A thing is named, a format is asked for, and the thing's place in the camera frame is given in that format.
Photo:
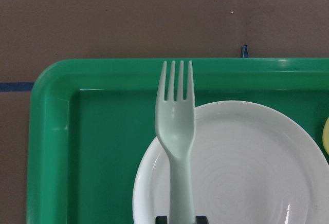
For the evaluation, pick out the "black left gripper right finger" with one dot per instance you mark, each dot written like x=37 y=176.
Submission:
x=201 y=220

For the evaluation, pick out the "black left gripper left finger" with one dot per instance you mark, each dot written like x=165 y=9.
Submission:
x=161 y=220

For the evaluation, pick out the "pale green plastic fork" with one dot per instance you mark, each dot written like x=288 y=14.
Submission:
x=175 y=127

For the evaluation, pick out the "white round plate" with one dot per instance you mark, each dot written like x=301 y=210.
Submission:
x=252 y=164

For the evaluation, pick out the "green plastic tray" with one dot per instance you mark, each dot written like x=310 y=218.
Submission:
x=93 y=155

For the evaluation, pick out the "yellow plastic item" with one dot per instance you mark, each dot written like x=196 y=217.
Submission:
x=325 y=136

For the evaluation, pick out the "short blue tape piece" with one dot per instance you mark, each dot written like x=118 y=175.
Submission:
x=244 y=51

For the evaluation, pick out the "blue tape strip left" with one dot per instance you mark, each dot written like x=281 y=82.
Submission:
x=16 y=86

